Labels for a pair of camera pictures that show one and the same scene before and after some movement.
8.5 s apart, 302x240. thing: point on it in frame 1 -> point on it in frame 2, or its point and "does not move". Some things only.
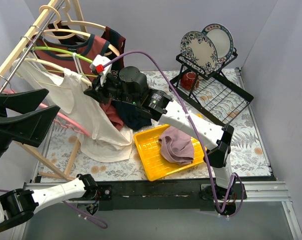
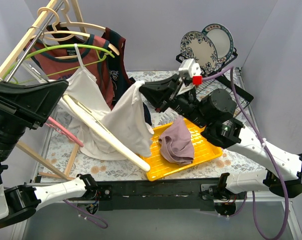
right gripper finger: x=92 y=93 -> x=156 y=96
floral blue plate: x=196 y=48 does not move
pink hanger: x=75 y=127 -> x=52 y=123
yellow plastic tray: x=157 y=167 does not move
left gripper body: x=1 y=132 does not move
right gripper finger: x=95 y=84 -> x=165 y=85
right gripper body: x=97 y=90 -> x=171 y=91
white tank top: x=101 y=138 -> x=123 y=118
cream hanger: x=109 y=45 -> x=61 y=35
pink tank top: x=176 y=146 does not move
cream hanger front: x=52 y=65 -> x=104 y=132
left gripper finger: x=21 y=101 -> x=51 y=89
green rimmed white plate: x=222 y=39 does not move
